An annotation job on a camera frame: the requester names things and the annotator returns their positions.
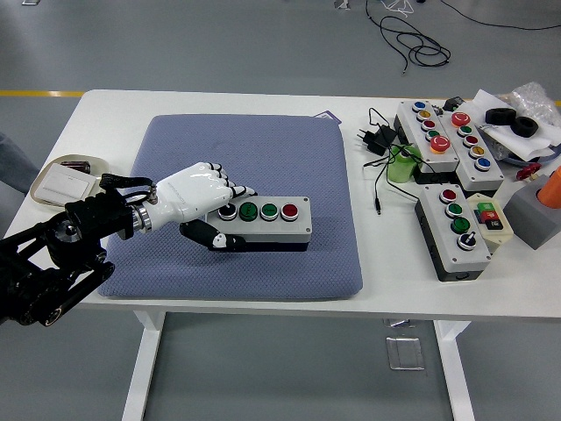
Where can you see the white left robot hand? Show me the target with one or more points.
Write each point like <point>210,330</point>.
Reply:
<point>188,193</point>

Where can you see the white table leg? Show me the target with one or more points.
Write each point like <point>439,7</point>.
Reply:
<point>456,373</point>
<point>140,373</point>

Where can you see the black power adapter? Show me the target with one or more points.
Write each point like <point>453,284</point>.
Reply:
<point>377,140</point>

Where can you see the beige shallow tray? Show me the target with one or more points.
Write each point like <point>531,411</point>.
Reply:
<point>98,169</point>

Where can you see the red valve knob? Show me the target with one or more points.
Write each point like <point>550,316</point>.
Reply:
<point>528,170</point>

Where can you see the cream three-button switch box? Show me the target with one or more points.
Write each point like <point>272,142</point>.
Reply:
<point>491,215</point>

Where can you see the green cylinder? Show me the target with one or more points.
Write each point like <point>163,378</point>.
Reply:
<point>401,169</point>

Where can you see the grey five-button control box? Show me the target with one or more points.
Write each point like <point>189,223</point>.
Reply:
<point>460,153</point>
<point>409,123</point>

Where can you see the person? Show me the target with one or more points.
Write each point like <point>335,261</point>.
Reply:
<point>13,162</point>

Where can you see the grey metal stand foot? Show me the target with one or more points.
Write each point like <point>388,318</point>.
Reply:
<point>342,3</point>

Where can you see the clear plastic bracket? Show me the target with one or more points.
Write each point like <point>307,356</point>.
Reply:
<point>399,323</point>

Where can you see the purple-edged card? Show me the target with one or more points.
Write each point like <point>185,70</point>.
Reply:
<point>331,116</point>

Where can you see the orange cylinder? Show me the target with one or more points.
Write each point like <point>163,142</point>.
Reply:
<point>553,188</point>

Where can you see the dark red small case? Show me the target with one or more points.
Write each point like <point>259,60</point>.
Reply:
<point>76,166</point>

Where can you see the blue-grey woven mat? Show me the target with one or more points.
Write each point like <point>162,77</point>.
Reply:
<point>285,153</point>

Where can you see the clear floor plate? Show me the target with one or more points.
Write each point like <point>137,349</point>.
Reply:
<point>405,353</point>

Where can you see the clear bubble wrap bag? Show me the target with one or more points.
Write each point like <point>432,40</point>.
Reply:
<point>532,98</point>

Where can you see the grey block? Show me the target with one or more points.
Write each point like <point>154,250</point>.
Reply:
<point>530,219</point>

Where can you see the blue rimmed bowl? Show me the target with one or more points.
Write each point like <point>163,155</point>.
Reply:
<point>554,160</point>

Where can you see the white wall switch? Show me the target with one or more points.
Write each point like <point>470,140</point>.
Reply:
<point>66,182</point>

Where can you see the grey four-button control box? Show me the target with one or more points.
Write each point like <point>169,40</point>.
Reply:
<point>280,228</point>
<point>438,228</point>

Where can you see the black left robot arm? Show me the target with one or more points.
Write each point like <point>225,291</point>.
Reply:
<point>87,215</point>

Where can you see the white paper sheet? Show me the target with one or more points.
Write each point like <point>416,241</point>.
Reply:
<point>482,103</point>

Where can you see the small black device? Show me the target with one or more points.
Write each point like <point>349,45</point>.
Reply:
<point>452,104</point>

